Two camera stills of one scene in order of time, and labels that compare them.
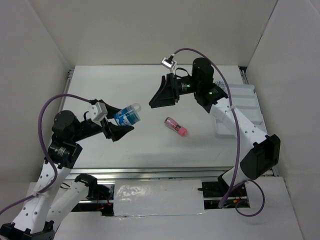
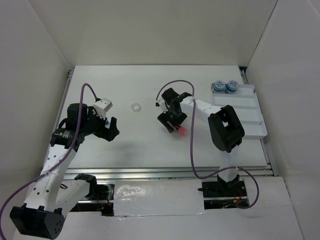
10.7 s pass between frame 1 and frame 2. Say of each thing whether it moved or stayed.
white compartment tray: stayed
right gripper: moved
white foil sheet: stayed
